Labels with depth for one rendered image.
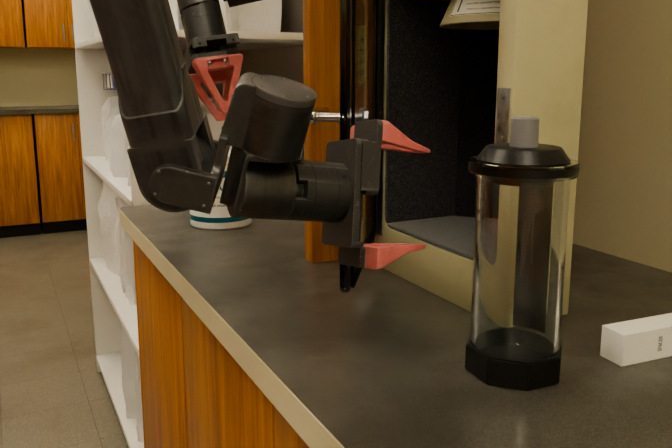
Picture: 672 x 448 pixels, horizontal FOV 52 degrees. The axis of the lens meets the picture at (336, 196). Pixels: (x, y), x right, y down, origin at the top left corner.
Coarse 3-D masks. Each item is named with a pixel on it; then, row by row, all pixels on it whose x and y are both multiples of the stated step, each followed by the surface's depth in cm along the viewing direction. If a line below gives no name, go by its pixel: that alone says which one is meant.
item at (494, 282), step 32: (576, 160) 69; (480, 192) 68; (512, 192) 65; (544, 192) 65; (480, 224) 69; (512, 224) 66; (544, 224) 66; (480, 256) 69; (512, 256) 66; (544, 256) 66; (480, 288) 69; (512, 288) 67; (544, 288) 67; (480, 320) 70; (512, 320) 67; (544, 320) 67; (512, 352) 68; (544, 352) 68
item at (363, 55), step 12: (360, 0) 86; (372, 0) 98; (360, 12) 86; (372, 12) 99; (360, 24) 86; (372, 24) 99; (360, 36) 87; (372, 36) 100; (360, 48) 87; (372, 48) 100; (360, 60) 87; (372, 60) 101; (360, 72) 88; (372, 72) 101; (360, 84) 88; (372, 84) 102; (360, 96) 88; (372, 96) 102; (372, 108) 102; (372, 204) 106; (372, 216) 107
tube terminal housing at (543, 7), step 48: (528, 0) 78; (576, 0) 82; (528, 48) 80; (576, 48) 83; (384, 96) 106; (528, 96) 81; (576, 96) 84; (576, 144) 85; (384, 192) 108; (384, 240) 109; (432, 288) 98
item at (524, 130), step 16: (512, 128) 68; (528, 128) 67; (496, 144) 70; (512, 144) 68; (528, 144) 67; (544, 144) 70; (480, 160) 68; (496, 160) 66; (512, 160) 65; (528, 160) 65; (544, 160) 65; (560, 160) 65
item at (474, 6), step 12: (456, 0) 92; (468, 0) 89; (480, 0) 88; (492, 0) 87; (456, 12) 91; (468, 12) 89; (480, 12) 88; (492, 12) 87; (444, 24) 93; (456, 24) 100; (468, 24) 102; (480, 24) 102; (492, 24) 102
